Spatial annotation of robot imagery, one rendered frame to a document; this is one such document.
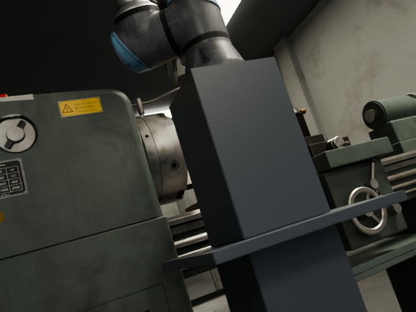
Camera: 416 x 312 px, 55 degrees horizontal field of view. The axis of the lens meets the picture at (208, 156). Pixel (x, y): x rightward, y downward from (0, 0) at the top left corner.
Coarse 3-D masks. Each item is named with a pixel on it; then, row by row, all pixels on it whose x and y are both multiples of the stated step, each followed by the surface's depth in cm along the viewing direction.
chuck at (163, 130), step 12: (144, 120) 130; (156, 120) 130; (168, 120) 131; (156, 132) 126; (168, 132) 128; (156, 144) 124; (168, 144) 126; (168, 156) 125; (180, 156) 127; (168, 168) 125; (180, 168) 127; (168, 180) 126; (180, 180) 128; (168, 192) 129
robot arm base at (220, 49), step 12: (204, 36) 89; (216, 36) 89; (228, 36) 93; (192, 48) 90; (204, 48) 88; (216, 48) 88; (228, 48) 89; (192, 60) 89; (204, 60) 88; (216, 60) 86; (228, 60) 86; (240, 60) 88
